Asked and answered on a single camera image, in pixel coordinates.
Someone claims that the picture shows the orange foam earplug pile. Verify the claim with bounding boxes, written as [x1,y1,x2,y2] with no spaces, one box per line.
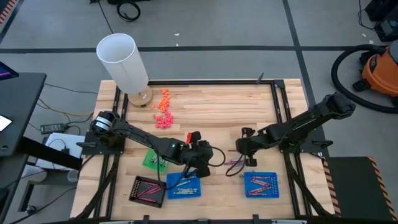
[150,88,172,112]

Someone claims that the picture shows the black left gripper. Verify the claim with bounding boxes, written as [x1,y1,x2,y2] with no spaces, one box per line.
[185,131,215,179]

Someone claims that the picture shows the black aluminium table frame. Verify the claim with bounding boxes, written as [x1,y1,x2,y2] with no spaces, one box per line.
[70,79,336,224]

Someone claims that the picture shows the black desk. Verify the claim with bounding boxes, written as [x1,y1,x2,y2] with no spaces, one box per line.
[0,72,84,171]

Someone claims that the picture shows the black coiled cable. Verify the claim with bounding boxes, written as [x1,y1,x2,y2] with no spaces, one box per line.
[116,1,142,23]

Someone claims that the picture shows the white paper sheet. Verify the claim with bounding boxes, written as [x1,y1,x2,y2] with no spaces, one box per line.
[0,114,12,132]

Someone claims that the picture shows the white cardboard box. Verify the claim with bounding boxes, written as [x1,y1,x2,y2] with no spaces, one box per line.
[35,132,86,170]

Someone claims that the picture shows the orange shop vacuum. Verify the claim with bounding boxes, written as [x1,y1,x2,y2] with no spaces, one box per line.
[330,44,398,114]
[353,39,398,100]

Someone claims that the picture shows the white cylinder table lamp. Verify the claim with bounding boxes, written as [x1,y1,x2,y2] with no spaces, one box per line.
[95,32,154,109]

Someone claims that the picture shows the dark tablet screen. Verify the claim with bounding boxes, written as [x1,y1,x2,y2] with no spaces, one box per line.
[0,61,19,81]

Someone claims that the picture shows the green plastic basket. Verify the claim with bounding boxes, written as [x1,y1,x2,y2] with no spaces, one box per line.
[142,148,170,174]

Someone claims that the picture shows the pink foam earplug pile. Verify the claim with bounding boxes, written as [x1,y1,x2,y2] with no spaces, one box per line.
[152,111,175,130]

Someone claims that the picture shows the black power adapter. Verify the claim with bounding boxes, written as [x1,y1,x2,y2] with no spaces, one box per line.
[40,123,65,135]

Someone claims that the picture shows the black floor mat striped edge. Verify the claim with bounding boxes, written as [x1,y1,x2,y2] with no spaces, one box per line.
[0,0,18,26]

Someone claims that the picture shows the black platform striped edge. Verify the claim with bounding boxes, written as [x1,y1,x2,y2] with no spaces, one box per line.
[322,156,398,222]

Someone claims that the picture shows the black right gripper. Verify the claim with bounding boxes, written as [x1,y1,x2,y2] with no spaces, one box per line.
[228,126,261,167]

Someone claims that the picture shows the blue plastic basket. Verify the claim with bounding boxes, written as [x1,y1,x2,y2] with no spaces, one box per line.
[166,171,202,200]
[243,171,280,199]

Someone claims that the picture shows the black plastic basket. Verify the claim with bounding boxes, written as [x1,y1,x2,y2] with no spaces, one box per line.
[129,175,168,209]

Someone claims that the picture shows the clear plastic cup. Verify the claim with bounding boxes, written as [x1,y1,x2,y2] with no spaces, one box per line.
[67,169,80,183]

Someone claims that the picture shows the black equipment cases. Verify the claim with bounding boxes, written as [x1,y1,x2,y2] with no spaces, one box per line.
[364,0,398,43]

